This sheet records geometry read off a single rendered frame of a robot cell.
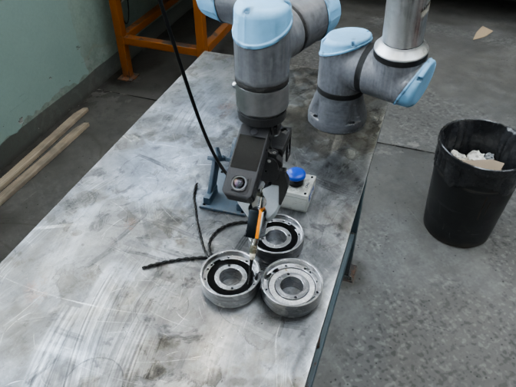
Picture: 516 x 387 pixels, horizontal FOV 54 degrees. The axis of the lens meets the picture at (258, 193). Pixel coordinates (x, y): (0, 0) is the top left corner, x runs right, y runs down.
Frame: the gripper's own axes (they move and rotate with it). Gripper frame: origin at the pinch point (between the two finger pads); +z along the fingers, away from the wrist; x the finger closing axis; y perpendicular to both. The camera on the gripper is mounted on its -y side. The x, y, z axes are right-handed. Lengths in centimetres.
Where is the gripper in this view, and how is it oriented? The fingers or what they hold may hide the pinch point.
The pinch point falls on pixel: (258, 216)
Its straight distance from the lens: 84.9
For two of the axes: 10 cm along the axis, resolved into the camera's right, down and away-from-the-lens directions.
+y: 2.8, -6.3, 7.2
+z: 0.0, 7.5, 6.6
